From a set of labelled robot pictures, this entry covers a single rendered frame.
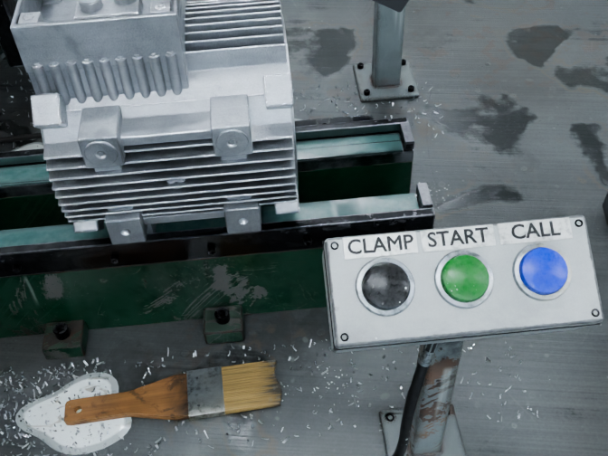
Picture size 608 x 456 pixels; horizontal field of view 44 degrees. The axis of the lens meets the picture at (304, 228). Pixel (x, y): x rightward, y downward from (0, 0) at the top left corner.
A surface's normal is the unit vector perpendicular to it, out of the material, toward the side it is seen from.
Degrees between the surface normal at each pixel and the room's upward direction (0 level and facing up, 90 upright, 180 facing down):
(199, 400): 0
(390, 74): 90
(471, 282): 31
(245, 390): 1
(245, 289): 90
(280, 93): 45
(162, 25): 90
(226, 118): 0
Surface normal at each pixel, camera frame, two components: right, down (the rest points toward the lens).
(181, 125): -0.04, -0.67
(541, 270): -0.02, -0.22
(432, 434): 0.09, 0.73
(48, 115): 0.04, 0.04
